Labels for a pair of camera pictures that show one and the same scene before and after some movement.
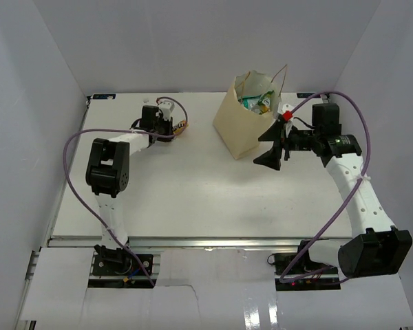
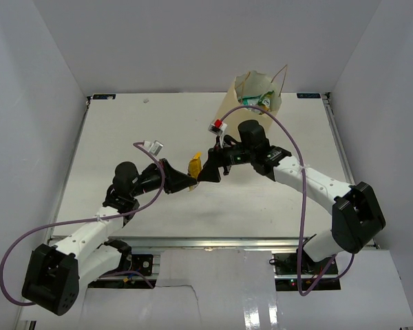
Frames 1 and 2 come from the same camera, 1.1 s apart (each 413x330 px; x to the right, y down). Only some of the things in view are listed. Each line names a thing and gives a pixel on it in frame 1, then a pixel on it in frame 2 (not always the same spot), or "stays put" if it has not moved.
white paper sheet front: x=208 y=289 stays put
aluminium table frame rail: x=91 y=241 stays put
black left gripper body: x=163 y=126 to x=150 y=180
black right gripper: x=272 y=158 to x=216 y=157
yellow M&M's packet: x=180 y=126 to x=195 y=168
